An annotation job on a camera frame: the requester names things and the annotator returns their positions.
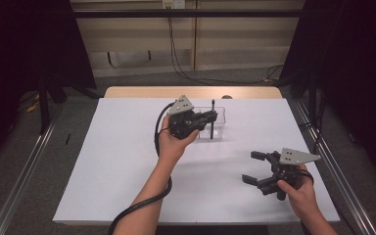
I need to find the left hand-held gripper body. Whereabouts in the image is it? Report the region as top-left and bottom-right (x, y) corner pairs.
(166, 94), (207, 141)

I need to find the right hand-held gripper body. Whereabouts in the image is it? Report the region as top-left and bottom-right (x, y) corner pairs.
(257, 148), (322, 202)

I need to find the clear plastic organizer box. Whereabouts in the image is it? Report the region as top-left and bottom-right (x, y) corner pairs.
(192, 106), (226, 142)

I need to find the black makeup brush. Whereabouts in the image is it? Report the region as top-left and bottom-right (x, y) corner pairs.
(210, 99), (216, 141)

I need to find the person's left hand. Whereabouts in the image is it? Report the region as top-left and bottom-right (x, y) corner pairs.
(157, 116), (201, 166)

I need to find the person's right hand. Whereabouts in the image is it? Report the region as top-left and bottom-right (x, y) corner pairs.
(276, 164), (319, 219)

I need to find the white table mat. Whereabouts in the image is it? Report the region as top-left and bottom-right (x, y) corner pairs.
(52, 97), (341, 226)

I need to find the wooden table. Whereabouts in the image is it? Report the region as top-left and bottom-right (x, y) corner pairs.
(103, 85), (283, 100)

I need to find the dark curtain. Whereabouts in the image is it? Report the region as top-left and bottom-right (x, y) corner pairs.
(278, 0), (376, 189)
(0, 0), (97, 172)

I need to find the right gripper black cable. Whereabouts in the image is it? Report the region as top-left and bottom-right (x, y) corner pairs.
(301, 168), (315, 188)

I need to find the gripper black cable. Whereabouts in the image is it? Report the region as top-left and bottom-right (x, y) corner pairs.
(107, 101), (177, 235)
(301, 168), (315, 188)

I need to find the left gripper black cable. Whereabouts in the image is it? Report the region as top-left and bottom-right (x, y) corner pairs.
(107, 101), (177, 235)

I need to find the black floor cable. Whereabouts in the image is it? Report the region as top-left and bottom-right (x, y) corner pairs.
(300, 120), (325, 156)

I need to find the black hanging wall cable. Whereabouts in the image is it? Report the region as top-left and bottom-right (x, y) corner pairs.
(166, 6), (285, 86)

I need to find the metal floor rail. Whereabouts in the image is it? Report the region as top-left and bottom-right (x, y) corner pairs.
(0, 106), (64, 235)
(294, 100), (376, 235)

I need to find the black stand post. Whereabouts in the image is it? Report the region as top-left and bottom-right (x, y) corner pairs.
(307, 70), (318, 126)
(38, 72), (52, 135)

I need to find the black horizontal frame bar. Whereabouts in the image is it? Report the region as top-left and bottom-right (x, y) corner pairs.
(72, 9), (307, 19)

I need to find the white wall socket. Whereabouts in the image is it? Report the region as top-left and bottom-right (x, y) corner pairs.
(162, 0), (186, 10)

